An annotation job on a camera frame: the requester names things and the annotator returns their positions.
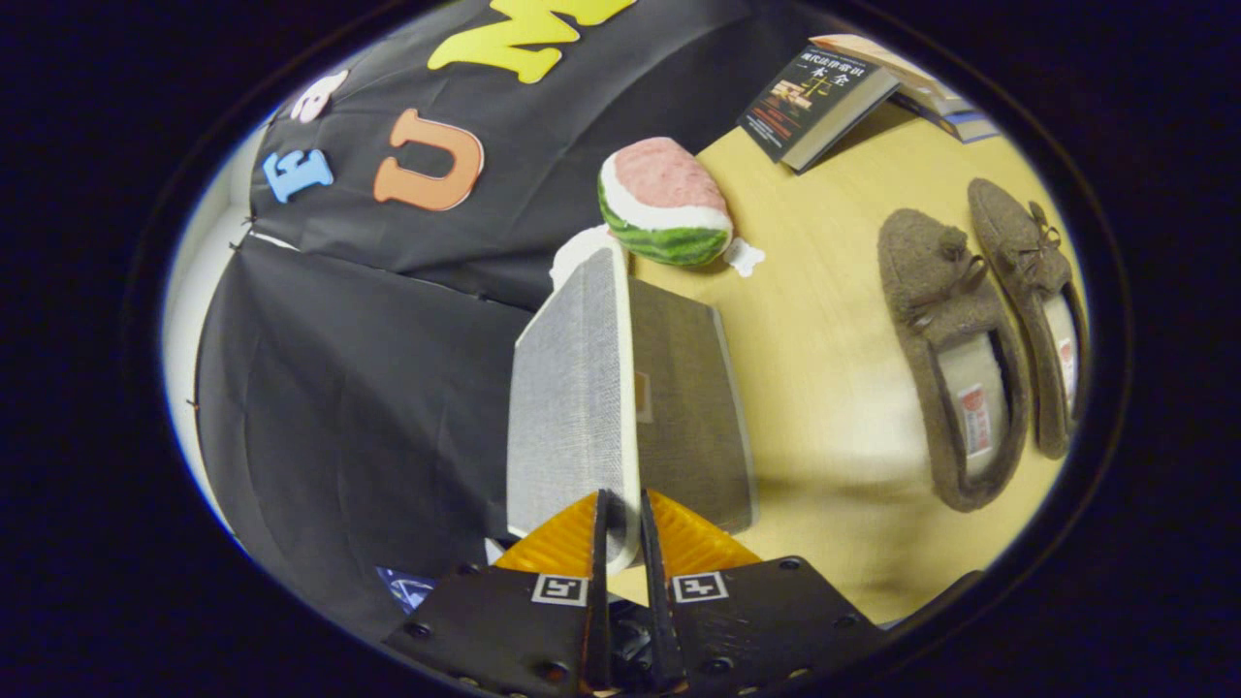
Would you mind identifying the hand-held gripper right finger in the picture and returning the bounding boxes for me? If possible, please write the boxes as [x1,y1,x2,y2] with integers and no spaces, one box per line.
[638,488,888,697]

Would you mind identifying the white and blue papers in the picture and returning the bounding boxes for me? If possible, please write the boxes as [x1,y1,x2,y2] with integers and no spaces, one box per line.
[376,567,437,614]

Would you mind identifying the blue cover book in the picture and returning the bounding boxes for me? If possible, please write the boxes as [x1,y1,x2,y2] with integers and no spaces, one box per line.
[892,92,1000,144]

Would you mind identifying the white plush toy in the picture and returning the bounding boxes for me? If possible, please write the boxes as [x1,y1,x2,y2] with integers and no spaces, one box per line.
[550,225,626,292]

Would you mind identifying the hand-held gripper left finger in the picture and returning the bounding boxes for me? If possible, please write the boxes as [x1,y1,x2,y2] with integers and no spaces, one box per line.
[381,490,614,698]

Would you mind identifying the watermelon slice plush toy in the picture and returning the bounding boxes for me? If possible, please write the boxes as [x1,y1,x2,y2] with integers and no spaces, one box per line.
[596,136,767,279]

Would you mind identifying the black cover book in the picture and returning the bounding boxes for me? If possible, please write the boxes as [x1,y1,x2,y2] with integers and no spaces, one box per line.
[737,44,901,174]

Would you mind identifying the beige cover book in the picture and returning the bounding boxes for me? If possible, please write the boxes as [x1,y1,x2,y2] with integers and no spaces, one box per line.
[810,34,971,112]

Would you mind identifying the brown fuzzy shoe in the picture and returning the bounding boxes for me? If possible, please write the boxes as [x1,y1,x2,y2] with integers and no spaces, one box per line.
[877,208,1031,513]
[968,177,1089,460]

